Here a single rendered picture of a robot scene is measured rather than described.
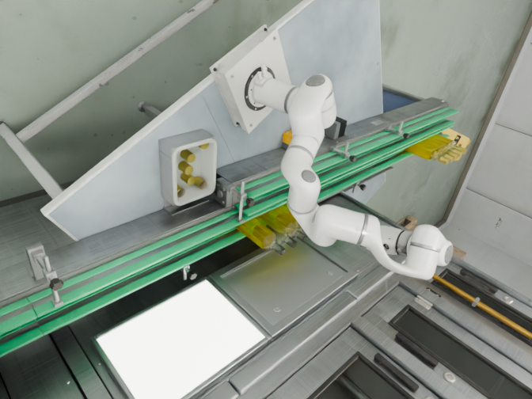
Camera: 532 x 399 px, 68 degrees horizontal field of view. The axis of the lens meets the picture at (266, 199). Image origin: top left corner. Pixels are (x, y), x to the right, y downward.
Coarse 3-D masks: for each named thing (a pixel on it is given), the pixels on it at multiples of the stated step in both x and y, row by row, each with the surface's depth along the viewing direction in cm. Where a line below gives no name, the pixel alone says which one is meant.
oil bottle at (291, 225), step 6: (276, 210) 156; (276, 216) 153; (282, 216) 153; (288, 216) 153; (282, 222) 150; (288, 222) 150; (294, 222) 151; (288, 228) 149; (294, 228) 149; (288, 234) 150
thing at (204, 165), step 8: (192, 144) 129; (200, 144) 131; (216, 144) 136; (176, 152) 125; (192, 152) 139; (200, 152) 142; (208, 152) 139; (216, 152) 137; (176, 160) 127; (184, 160) 139; (200, 160) 144; (208, 160) 141; (216, 160) 139; (176, 168) 128; (200, 168) 145; (208, 168) 142; (176, 176) 130; (200, 176) 147; (208, 176) 144; (176, 184) 132; (184, 184) 144; (192, 184) 146; (208, 184) 146; (176, 192) 133; (192, 192) 143; (200, 192) 144; (208, 192) 144; (176, 200) 135; (184, 200) 138; (192, 200) 140
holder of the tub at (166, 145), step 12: (192, 132) 136; (204, 132) 137; (168, 144) 127; (180, 144) 128; (168, 156) 128; (168, 168) 131; (168, 180) 134; (168, 192) 137; (168, 204) 145; (192, 204) 148
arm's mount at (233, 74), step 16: (256, 32) 136; (272, 32) 133; (240, 48) 132; (256, 48) 131; (272, 48) 136; (224, 64) 129; (240, 64) 128; (256, 64) 134; (272, 64) 140; (224, 80) 129; (240, 80) 131; (288, 80) 150; (224, 96) 138; (240, 96) 134; (240, 112) 138; (256, 112) 144
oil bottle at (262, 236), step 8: (248, 224) 147; (256, 224) 148; (248, 232) 148; (256, 232) 144; (264, 232) 144; (272, 232) 145; (256, 240) 145; (264, 240) 142; (272, 240) 142; (264, 248) 143
